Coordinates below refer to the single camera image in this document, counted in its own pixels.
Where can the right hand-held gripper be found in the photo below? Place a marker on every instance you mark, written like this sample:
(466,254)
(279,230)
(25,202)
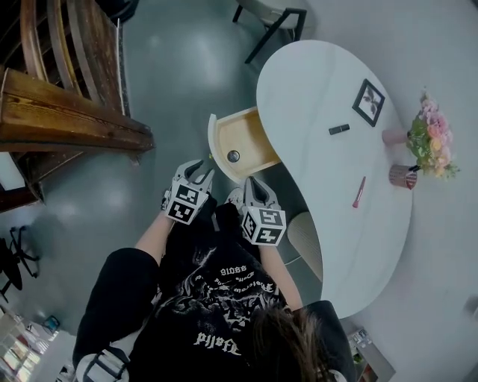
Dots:
(265,225)

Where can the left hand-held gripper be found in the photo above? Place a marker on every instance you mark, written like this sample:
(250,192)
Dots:
(186,203)

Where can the cream large drawer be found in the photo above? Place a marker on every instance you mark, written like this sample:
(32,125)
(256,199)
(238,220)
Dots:
(246,138)

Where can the white curved desk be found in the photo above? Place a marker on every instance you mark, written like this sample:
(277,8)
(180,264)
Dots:
(317,168)

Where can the person's right forearm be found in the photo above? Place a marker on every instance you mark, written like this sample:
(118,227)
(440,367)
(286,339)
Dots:
(280,276)

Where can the person's left forearm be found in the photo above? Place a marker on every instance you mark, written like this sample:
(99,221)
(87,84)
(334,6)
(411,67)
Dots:
(153,242)

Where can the person's right white shoe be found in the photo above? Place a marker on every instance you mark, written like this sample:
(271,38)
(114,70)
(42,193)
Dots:
(234,195)

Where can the person's black trousers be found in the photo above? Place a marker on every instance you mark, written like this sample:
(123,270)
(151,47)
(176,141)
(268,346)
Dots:
(228,220)

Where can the black round container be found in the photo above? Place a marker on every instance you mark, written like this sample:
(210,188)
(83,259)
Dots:
(233,156)

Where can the pink makeup brush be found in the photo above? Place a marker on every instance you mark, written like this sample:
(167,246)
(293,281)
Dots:
(359,192)

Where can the black lipstick tube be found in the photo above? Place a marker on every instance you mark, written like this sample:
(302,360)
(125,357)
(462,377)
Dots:
(339,129)

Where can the person's black printed shirt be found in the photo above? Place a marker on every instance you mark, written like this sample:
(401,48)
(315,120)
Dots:
(168,317)

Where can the pink perforated pen holder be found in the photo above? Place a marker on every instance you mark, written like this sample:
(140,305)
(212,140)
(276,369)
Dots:
(402,177)

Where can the pink vase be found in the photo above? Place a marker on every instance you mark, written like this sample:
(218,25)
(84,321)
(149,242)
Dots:
(394,137)

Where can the grey chair with black legs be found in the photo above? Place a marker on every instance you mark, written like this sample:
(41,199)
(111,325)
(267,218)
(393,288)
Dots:
(269,11)

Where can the pink flower bouquet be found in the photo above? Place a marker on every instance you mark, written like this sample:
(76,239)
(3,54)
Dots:
(433,138)

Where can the black office chair base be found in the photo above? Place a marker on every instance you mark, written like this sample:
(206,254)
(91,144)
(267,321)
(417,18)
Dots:
(15,257)

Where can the grey cubby shelf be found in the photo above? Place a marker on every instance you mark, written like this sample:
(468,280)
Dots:
(373,358)

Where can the small teal device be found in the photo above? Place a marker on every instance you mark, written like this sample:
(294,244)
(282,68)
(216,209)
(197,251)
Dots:
(51,323)

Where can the black picture frame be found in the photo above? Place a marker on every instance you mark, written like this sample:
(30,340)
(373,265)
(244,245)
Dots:
(367,101)

